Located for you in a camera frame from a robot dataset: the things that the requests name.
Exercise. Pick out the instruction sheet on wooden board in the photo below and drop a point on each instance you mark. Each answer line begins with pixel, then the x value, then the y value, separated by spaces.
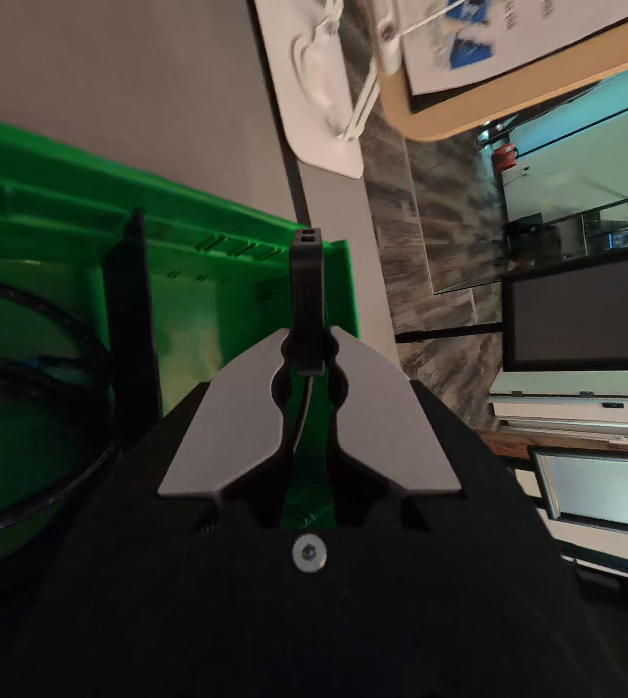
pixel 510 55

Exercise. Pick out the black shelving unit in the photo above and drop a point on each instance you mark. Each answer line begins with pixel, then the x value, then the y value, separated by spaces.
pixel 570 229

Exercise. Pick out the red floor object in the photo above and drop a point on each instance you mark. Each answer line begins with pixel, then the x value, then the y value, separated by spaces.
pixel 507 155

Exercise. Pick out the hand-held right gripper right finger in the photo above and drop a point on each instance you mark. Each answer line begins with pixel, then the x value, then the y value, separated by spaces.
pixel 390 431

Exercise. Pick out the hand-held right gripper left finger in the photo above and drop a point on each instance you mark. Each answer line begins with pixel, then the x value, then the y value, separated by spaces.
pixel 227 431

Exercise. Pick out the wooden beam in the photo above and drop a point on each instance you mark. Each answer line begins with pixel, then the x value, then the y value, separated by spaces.
pixel 576 440

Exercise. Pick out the dark grey usb hub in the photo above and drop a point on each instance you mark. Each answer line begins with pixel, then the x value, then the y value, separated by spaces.
pixel 307 295

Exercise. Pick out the green plastic bin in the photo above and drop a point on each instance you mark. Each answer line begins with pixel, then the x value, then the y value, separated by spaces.
pixel 205 295

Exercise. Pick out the black sign stand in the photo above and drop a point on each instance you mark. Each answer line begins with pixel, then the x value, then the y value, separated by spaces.
pixel 608 491
pixel 587 311

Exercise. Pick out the white stand base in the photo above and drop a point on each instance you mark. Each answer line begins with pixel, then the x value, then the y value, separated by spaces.
pixel 314 87

